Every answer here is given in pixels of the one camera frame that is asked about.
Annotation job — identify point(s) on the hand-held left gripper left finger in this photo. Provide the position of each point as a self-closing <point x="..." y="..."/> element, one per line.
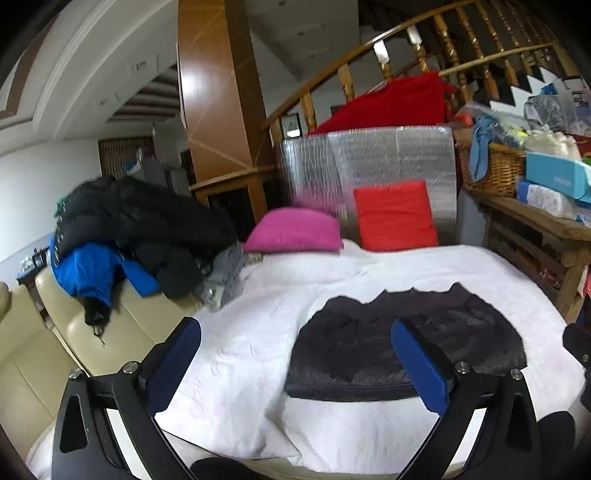
<point x="178" y="355"/>

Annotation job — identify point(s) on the blue jacket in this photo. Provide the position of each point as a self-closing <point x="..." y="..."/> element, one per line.
<point x="87" y="272"/>

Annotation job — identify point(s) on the brown wooden pillar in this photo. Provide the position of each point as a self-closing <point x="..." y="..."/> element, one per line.
<point x="217" y="92"/>

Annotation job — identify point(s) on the clear plastic storage box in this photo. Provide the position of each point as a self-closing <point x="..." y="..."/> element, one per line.
<point x="579" y="101"/>

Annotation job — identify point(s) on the wooden table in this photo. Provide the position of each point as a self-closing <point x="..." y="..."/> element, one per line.
<point x="531" y="226"/>

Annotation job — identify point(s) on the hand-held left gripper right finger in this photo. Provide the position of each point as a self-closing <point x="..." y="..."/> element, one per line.
<point x="420" y="364"/>

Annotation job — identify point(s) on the dark quilted puffer jacket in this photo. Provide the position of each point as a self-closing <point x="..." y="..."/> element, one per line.
<point x="351" y="350"/>

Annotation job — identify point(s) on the light blue cardboard box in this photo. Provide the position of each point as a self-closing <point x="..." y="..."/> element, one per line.
<point x="558" y="175"/>

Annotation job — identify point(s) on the grey garment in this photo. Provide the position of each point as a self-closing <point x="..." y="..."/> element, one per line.
<point x="226" y="277"/>

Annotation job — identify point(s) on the silver foil insulation board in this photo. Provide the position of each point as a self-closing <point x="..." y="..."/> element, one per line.
<point x="369" y="157"/>

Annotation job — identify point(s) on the wooden stair railing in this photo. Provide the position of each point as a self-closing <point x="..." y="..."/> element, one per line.
<point x="369" y="46"/>

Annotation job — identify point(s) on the wooden cabinet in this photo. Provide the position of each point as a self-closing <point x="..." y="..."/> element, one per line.
<point x="235" y="194"/>

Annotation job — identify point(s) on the clear plastic bag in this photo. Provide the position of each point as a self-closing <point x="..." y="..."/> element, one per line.
<point x="547" y="113"/>

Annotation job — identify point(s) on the beige leather sofa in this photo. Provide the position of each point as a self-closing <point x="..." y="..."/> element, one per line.
<point x="37" y="369"/>

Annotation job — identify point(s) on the white textured blanket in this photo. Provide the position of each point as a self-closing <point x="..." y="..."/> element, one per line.
<point x="258" y="323"/>

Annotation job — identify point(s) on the wicker basket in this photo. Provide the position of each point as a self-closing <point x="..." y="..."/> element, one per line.
<point x="501" y="168"/>

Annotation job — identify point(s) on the framed picture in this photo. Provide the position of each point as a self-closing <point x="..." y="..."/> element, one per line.
<point x="290" y="127"/>

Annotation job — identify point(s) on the pink cushion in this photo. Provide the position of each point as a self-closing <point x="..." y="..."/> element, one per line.
<point x="295" y="230"/>

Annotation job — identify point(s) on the wooden lattice door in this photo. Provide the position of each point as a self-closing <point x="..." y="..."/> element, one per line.
<point x="120" y="157"/>

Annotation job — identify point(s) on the red cushion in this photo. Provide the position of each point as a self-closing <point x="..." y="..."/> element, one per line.
<point x="397" y="217"/>

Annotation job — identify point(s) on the black coat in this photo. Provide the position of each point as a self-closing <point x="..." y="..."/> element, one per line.
<point x="138" y="217"/>

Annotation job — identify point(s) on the red cloth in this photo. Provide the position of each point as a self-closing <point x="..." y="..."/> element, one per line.
<point x="397" y="106"/>

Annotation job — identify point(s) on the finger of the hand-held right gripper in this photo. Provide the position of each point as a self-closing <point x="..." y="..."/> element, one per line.
<point x="579" y="344"/>

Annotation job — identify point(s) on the blue cloth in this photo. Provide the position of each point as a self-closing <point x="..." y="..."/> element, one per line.
<point x="482" y="143"/>

